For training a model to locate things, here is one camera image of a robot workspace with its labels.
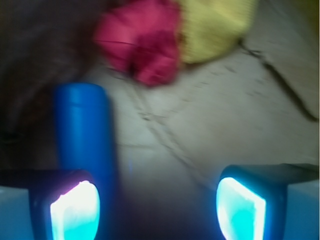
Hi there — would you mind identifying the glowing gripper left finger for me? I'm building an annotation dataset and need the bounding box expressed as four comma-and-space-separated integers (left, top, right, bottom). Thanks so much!
0, 169, 100, 240

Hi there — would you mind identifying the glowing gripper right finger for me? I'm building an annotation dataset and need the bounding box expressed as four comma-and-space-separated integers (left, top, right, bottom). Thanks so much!
216, 163, 320, 240

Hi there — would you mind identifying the blue plastic bottle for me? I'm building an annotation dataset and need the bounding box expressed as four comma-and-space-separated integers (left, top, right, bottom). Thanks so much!
51, 82, 118, 198

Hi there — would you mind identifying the brown paper bag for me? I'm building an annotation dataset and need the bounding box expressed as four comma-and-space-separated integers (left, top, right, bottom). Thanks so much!
0, 0, 319, 192

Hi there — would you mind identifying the yellow cloth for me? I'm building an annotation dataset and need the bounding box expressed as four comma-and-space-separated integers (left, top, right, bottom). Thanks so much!
177, 0, 259, 64

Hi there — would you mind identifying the crumpled red paper ball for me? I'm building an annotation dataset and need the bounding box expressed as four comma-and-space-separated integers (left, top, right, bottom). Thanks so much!
92, 0, 181, 87

